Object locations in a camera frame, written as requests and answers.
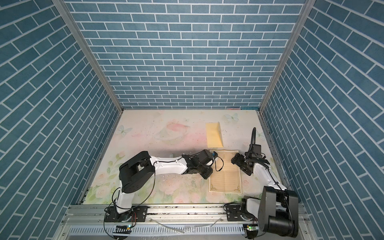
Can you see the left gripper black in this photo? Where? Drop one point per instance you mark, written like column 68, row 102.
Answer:
column 209, row 172

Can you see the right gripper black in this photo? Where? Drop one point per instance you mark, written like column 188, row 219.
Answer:
column 238, row 158

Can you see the beige letter paper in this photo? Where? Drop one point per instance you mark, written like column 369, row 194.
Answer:
column 226, row 177

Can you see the yellow envelope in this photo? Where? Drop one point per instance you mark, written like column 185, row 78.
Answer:
column 214, row 135

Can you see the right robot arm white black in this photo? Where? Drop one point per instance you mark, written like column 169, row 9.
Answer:
column 276, row 211

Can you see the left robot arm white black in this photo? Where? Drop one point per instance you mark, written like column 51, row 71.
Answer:
column 134, row 173

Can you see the right controller board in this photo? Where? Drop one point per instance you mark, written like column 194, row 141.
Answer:
column 251, row 231

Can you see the controller board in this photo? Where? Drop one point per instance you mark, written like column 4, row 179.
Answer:
column 122, row 230
column 251, row 231

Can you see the left controller board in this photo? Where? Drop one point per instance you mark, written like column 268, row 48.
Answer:
column 122, row 230

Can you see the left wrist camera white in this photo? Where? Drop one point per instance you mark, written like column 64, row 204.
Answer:
column 215, row 155

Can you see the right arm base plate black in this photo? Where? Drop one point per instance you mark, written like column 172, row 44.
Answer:
column 235, row 213

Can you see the clear cable tie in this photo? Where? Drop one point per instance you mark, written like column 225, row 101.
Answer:
column 186, row 228

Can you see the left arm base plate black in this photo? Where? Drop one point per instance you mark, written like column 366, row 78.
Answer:
column 137, row 215

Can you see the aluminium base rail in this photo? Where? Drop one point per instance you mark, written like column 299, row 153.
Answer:
column 85, row 222

